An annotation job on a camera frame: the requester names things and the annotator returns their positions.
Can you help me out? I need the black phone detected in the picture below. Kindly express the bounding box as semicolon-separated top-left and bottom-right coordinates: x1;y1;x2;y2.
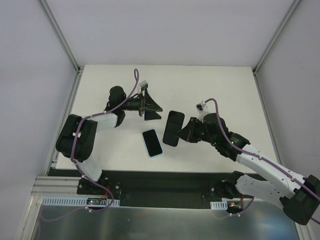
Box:
162;110;185;147

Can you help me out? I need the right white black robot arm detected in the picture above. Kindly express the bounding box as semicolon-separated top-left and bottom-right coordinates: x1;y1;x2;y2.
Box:
177;113;320;226

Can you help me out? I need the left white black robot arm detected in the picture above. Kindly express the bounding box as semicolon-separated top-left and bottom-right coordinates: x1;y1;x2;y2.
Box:
55;86;163;195

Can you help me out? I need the blue-cased smartphone on table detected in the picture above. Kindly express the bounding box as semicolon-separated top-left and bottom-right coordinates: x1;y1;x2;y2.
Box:
142;129;163;158

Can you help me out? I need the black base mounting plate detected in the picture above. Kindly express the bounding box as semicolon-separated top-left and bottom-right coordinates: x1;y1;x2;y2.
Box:
76;169;259;208

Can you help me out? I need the shiny metal front panel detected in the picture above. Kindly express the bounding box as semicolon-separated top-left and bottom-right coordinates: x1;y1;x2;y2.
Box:
31;201;299;240

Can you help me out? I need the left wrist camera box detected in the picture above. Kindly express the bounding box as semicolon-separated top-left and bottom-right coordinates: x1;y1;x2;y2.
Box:
137;80;149;93

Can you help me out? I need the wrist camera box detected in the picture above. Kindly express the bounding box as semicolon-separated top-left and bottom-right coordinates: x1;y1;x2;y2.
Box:
196;100;209;121
137;80;149;93

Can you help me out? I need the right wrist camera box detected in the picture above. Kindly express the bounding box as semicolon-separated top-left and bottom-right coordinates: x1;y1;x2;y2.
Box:
196;100;209;121

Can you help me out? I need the right white cable duct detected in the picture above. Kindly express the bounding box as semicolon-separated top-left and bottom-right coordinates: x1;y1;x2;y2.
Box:
210;200;228;211

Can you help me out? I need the white cable duct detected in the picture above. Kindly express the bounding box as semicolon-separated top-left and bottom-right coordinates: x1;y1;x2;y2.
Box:
42;196;120;208
210;200;228;211

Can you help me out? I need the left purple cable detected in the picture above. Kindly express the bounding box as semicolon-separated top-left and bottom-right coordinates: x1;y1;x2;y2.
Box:
70;68;140;201

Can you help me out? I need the right aluminium frame post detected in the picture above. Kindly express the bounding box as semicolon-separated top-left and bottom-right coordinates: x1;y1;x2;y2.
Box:
252;0;302;75

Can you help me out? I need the aluminium frame post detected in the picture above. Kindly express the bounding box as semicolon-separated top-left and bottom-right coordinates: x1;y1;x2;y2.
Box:
252;0;302;75
37;0;82;74

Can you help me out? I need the aluminium front rail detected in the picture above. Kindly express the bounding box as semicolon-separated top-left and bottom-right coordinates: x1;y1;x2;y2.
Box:
31;174;83;195

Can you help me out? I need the left white cable duct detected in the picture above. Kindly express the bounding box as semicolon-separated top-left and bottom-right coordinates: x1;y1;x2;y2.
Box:
42;196;120;208

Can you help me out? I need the left aluminium frame post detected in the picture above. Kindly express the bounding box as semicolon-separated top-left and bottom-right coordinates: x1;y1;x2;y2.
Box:
37;0;82;74

